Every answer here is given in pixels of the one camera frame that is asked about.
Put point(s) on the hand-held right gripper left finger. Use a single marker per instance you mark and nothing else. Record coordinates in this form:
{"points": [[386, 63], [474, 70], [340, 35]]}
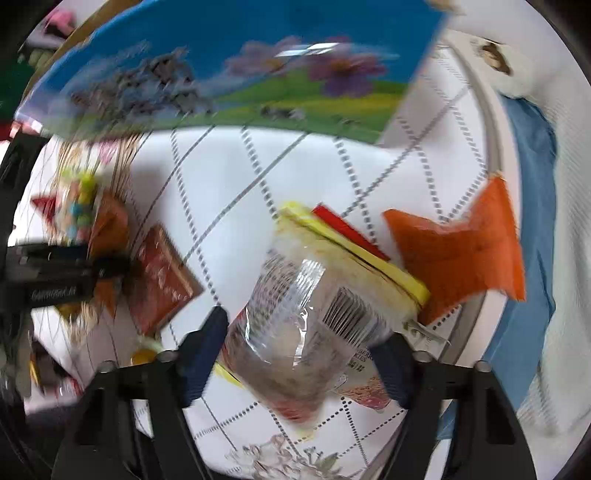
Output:
{"points": [[203, 355]]}

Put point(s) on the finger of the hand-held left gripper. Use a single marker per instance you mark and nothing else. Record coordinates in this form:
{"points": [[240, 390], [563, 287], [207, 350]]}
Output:
{"points": [[111, 270], [21, 161]]}

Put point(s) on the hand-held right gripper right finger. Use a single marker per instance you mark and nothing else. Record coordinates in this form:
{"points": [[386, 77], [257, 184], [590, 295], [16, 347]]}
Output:
{"points": [[392, 369]]}

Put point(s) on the orange snack packet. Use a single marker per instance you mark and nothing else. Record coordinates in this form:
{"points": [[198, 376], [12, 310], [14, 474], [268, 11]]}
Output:
{"points": [[457, 254], [111, 221]]}

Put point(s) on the clear cookie packet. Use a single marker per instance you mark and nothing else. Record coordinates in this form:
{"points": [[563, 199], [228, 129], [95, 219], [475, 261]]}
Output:
{"points": [[300, 323]]}

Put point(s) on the cardboard box with blue print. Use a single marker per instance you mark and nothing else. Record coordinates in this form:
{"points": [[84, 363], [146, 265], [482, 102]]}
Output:
{"points": [[231, 55]]}

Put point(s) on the brown red snack packet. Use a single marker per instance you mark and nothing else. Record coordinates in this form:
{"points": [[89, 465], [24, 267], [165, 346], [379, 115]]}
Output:
{"points": [[161, 281]]}

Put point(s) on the colourful candy ball packet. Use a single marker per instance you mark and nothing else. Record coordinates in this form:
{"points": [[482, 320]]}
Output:
{"points": [[81, 203]]}

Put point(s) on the pink plush item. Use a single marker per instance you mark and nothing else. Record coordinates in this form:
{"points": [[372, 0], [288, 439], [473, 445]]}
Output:
{"points": [[62, 19]]}

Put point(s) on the white blanket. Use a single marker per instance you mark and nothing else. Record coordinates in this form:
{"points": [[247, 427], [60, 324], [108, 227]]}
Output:
{"points": [[572, 277]]}

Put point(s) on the blue bedsheet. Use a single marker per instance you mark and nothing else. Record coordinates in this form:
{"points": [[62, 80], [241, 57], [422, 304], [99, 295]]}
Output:
{"points": [[531, 207]]}

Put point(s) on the bear print pillow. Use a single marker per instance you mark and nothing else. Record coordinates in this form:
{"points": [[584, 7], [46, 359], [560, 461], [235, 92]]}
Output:
{"points": [[496, 60]]}

